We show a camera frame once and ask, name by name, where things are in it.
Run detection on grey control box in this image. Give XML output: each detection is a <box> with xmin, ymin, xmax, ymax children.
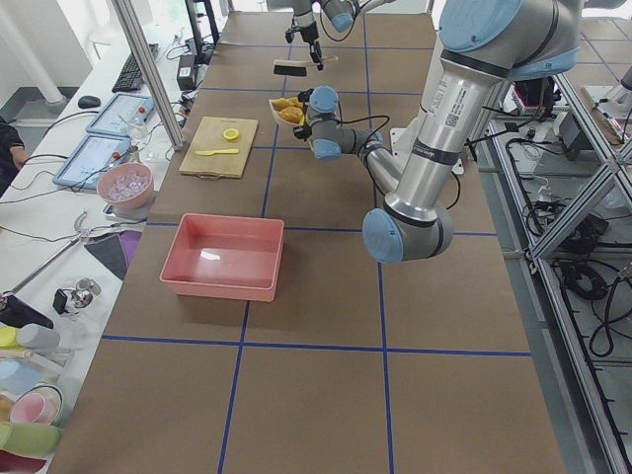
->
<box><xmin>553</xmin><ymin>112</ymin><xmax>594</xmax><ymax>161</ymax></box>

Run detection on pink cup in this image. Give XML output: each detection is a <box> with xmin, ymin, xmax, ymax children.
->
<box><xmin>9</xmin><ymin>385</ymin><xmax>63</xmax><ymax>425</ymax></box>

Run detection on pink bowl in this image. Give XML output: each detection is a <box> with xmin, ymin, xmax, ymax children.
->
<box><xmin>97</xmin><ymin>163</ymin><xmax>154</xmax><ymax>210</ymax></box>

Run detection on beige hand brush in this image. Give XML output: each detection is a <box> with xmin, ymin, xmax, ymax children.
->
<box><xmin>273</xmin><ymin>55</ymin><xmax>340</xmax><ymax>77</ymax></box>

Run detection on beige plastic dustpan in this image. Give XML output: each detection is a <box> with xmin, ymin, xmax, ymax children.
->
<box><xmin>269</xmin><ymin>96</ymin><xmax>311</xmax><ymax>142</ymax></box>

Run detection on pink plastic bin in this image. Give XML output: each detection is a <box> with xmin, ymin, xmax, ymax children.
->
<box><xmin>160</xmin><ymin>213</ymin><xmax>284</xmax><ymax>302</ymax></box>

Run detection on bamboo cutting board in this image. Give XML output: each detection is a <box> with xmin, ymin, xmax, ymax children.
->
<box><xmin>179</xmin><ymin>117</ymin><xmax>259</xmax><ymax>179</ymax></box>

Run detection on lower teach pendant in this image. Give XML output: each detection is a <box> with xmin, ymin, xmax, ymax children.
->
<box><xmin>52</xmin><ymin>134</ymin><xmax>131</xmax><ymax>192</ymax></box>

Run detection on grey purple cloth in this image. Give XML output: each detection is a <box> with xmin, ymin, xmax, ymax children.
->
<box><xmin>85</xmin><ymin>230</ymin><xmax>141</xmax><ymax>280</ymax></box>

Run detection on brown toy potato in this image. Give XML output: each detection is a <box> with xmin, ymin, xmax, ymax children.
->
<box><xmin>278</xmin><ymin>107</ymin><xmax>304</xmax><ymax>124</ymax></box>

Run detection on teach pendant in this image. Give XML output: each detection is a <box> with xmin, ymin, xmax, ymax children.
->
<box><xmin>52</xmin><ymin>134</ymin><xmax>131</xmax><ymax>192</ymax></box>
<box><xmin>85</xmin><ymin>92</ymin><xmax>154</xmax><ymax>136</ymax></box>

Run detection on grey cup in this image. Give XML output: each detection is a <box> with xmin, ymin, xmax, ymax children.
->
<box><xmin>16</xmin><ymin>324</ymin><xmax>60</xmax><ymax>354</ymax></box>

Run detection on black computer mouse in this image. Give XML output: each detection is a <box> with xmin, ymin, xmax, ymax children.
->
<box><xmin>77</xmin><ymin>95</ymin><xmax>102</xmax><ymax>110</ymax></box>

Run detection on yellow plastic knife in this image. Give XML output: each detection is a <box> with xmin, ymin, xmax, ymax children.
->
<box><xmin>195</xmin><ymin>148</ymin><xmax>240</xmax><ymax>157</ymax></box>

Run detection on green cup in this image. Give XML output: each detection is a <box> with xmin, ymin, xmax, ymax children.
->
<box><xmin>1</xmin><ymin>423</ymin><xmax>61</xmax><ymax>458</ymax></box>

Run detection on light blue cup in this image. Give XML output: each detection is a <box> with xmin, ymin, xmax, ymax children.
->
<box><xmin>0</xmin><ymin>358</ymin><xmax>41</xmax><ymax>395</ymax></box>

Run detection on bundle of black cables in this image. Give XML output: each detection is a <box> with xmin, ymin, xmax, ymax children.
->
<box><xmin>552</xmin><ymin>256</ymin><xmax>618</xmax><ymax>302</ymax></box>

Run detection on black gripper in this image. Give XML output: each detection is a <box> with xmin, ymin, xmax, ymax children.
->
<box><xmin>295</xmin><ymin>20</ymin><xmax>323</xmax><ymax>70</ymax></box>

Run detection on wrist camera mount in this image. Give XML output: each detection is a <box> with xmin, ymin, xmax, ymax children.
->
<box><xmin>284</xmin><ymin>28</ymin><xmax>295</xmax><ymax>43</ymax></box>
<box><xmin>292</xmin><ymin>125</ymin><xmax>312</xmax><ymax>141</ymax></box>

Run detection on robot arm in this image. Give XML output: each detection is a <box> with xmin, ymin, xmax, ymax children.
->
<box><xmin>284</xmin><ymin>0</ymin><xmax>392</xmax><ymax>70</ymax></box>
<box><xmin>305</xmin><ymin>1</ymin><xmax>584</xmax><ymax>263</ymax></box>

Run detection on yellow lemon slices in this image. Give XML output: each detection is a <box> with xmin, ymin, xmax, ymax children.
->
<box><xmin>222</xmin><ymin>127</ymin><xmax>240</xmax><ymax>141</ymax></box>

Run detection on kitchen scale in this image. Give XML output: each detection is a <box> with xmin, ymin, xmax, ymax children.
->
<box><xmin>102</xmin><ymin>195</ymin><xmax>156</xmax><ymax>221</ymax></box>

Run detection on yellow toy corn cob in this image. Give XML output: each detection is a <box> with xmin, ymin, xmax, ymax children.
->
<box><xmin>271</xmin><ymin>97</ymin><xmax>302</xmax><ymax>112</ymax></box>

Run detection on aluminium frame post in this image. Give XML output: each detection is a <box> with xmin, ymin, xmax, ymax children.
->
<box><xmin>112</xmin><ymin>0</ymin><xmax>185</xmax><ymax>151</ymax></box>

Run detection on black keyboard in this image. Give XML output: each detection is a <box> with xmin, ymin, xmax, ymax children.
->
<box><xmin>112</xmin><ymin>53</ymin><xmax>144</xmax><ymax>93</ymax></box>

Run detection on upper teach pendant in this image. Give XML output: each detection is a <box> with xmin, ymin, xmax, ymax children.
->
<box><xmin>85</xmin><ymin>92</ymin><xmax>154</xmax><ymax>136</ymax></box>

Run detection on black power adapter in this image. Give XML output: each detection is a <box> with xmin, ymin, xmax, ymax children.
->
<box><xmin>177</xmin><ymin>54</ymin><xmax>198</xmax><ymax>91</ymax></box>

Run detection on seated person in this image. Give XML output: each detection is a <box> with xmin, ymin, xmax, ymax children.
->
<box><xmin>0</xmin><ymin>118</ymin><xmax>30</xmax><ymax>195</ymax></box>

